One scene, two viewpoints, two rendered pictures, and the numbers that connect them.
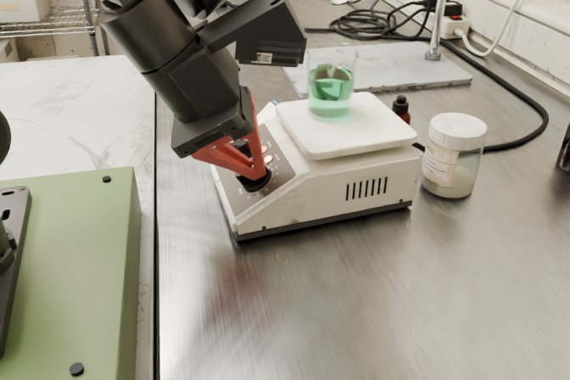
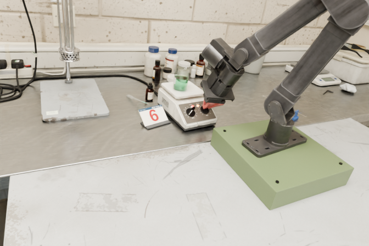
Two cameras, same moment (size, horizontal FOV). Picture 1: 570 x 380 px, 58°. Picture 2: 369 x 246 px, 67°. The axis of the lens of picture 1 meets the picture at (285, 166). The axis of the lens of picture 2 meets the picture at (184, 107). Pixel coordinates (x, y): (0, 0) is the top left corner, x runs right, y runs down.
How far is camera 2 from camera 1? 1.10 m
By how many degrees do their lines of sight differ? 89
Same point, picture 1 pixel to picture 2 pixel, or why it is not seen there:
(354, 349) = (237, 111)
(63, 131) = (158, 183)
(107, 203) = (235, 128)
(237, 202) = (211, 116)
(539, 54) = (87, 62)
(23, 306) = not seen: hidden behind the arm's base
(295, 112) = (182, 94)
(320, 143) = (200, 91)
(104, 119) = (139, 171)
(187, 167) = (179, 138)
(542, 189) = not seen: hidden behind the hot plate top
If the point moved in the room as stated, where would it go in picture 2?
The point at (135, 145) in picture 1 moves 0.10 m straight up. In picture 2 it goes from (166, 154) to (169, 123)
